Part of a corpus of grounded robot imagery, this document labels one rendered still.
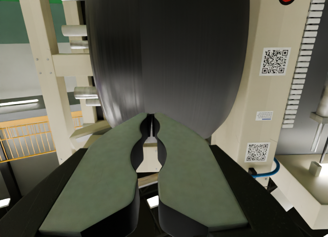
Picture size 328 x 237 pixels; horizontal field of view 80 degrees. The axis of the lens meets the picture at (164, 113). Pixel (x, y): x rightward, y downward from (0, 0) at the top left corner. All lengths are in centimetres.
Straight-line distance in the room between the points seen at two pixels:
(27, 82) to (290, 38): 953
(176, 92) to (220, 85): 8
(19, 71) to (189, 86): 947
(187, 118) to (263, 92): 30
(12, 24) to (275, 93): 937
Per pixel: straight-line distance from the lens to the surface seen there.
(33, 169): 1135
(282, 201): 140
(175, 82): 35
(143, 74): 35
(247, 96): 63
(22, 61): 966
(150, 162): 99
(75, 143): 117
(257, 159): 75
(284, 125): 74
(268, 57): 63
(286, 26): 64
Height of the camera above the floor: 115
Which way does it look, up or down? 22 degrees up
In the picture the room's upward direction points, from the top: 179 degrees clockwise
